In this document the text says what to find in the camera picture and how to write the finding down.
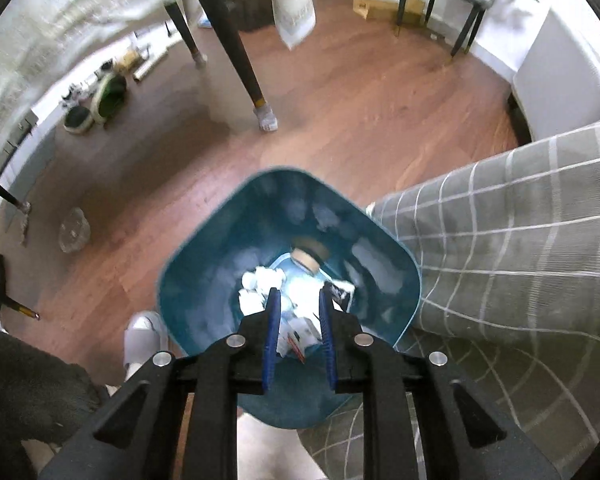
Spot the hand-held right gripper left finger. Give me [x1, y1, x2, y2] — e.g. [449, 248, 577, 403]
[40, 287, 282, 480]

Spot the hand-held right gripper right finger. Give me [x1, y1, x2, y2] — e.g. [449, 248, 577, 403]
[319, 284, 563, 480]

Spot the white printed card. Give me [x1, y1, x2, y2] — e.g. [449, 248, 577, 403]
[278, 305, 323, 361]

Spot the black tissue packet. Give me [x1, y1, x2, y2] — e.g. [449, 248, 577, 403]
[327, 281, 357, 313]

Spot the white paper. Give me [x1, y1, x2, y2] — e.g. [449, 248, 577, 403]
[237, 265, 293, 313]

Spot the teal waste bin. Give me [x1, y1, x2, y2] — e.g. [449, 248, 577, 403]
[156, 167, 423, 431]

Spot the clear plastic bottle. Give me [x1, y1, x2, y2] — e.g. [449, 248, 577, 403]
[269, 239, 333, 311]

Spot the person's white slipper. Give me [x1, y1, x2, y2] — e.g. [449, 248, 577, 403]
[124, 310, 170, 383]

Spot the grey checked tablecloth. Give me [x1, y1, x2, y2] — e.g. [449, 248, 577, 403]
[300, 115, 600, 480]

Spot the clear glass bowl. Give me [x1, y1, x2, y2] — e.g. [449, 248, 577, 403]
[59, 207, 92, 253]

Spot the person's dark trouser leg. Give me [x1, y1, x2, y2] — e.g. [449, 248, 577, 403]
[0, 320, 106, 480]

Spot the black yellow-tipped stand leg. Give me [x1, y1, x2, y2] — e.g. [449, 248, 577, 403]
[0, 255, 41, 321]

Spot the green round pet bed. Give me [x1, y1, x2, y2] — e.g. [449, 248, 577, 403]
[91, 72, 130, 126]

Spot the dark table leg with sock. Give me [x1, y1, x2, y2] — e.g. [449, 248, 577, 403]
[164, 0, 208, 68]
[197, 0, 279, 133]

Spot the black box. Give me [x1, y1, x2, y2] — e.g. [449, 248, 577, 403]
[227, 0, 276, 31]

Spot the long cardboard box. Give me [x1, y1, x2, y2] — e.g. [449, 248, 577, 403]
[352, 0, 426, 26]

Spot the grey armchair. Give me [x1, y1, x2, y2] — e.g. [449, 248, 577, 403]
[512, 7, 600, 143]

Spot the white lace tablecloth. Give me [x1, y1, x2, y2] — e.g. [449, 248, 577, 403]
[0, 0, 316, 161]

